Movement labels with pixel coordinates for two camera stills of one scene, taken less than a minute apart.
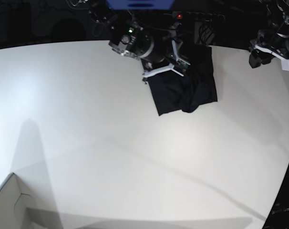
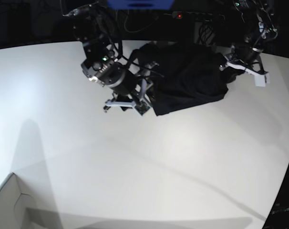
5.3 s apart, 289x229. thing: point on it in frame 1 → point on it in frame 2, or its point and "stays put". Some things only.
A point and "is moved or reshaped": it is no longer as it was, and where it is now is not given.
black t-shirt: x=172 y=93 is moved or reshaped
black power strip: x=198 y=16 stays put
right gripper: x=279 y=47 → x=243 y=57
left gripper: x=177 y=65 → x=130 y=90
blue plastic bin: x=141 y=5 stays put
